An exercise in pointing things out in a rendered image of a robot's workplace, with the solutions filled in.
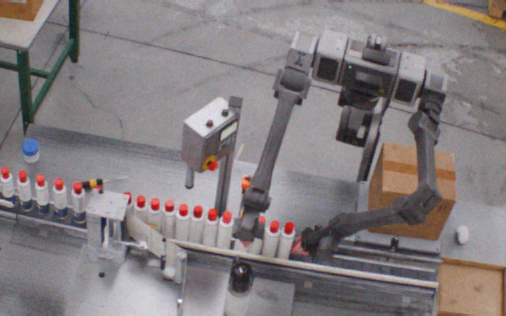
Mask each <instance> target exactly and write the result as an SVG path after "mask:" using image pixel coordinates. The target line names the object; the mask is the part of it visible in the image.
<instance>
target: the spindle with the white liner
mask: <svg viewBox="0 0 506 316"><path fill-rule="evenodd" d="M254 276H255V272H254V271H253V267H252V266H251V265H250V264H247V263H245V262H240V263H239V264H235V265H234V266H233V267H232V268H231V271H230V277H229V282H228V284H227V289H226V295H225V300H224V305H223V309H222V316H247V311H248V304H249V299H250V296H251V291H252V285H253V280H254Z"/></svg>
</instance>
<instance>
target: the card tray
mask: <svg viewBox="0 0 506 316"><path fill-rule="evenodd" d="M440 260H443V263H442V265H441V264H439V265H438V283H439V284H438V287H437V305H436V310H437V316H506V265H505V266H503V265H499V264H494V263H492V264H490V263H485V262H480V261H477V262H475V261H470V260H466V259H456V258H451V257H447V256H444V257H441V259H440Z"/></svg>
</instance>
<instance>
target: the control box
mask: <svg viewBox="0 0 506 316"><path fill-rule="evenodd" d="M228 105H229V103H228V102H227V101H226V100H225V99H223V98H222V97H218V98H216V99H214V100H213V101H212V102H210V103H209V104H207V105H206V106H204V107H203V108H201V109H200V110H198V111H197V112H195V113H194V114H193V115H191V116H190V117H188V119H187V120H185V121H184V123H183V135H182V147H181V159H182V160H183V161H184V162H186V163H187V164H188V165H189V166H190V167H192V168H193V169H194V170H195V171H197V172H198V173H203V172H204V171H206V170H207V169H208V166H207V163H208V162H209V161H210V160H211V161H212V162H213V161H216V162H218V161H219V160H221V159H222V158H223V157H225V156H227V155H228V154H230V153H231V152H233V151H234V150H235V146H236V140H235V141H234V142H232V143H231V144H230V145H228V146H227V147H226V148H223V149H222V150H221V151H219V152H218V153H217V145H219V144H220V143H222V142H223V141H224V140H227V139H228V138H230V137H231V136H232V135H234V134H235V133H236V132H237V133H238V125H239V119H240V114H239V113H238V112H236V109H233V111H229V117H226V118H225V117H223V116H221V115H220V114H221V113H222V111H223V109H228ZM237 118H238V125H237V131H235V132H234V133H233V134H231V135H230V136H228V137H227V138H226V139H223V140H222V141H221V142H219V134H220V131H221V130H222V128H223V127H226V126H227V125H229V124H230V123H231V122H233V121H234V120H236V119H237ZM208 119H212V120H213V124H214V125H213V128H212V129H207V128H206V121H207V120H208Z"/></svg>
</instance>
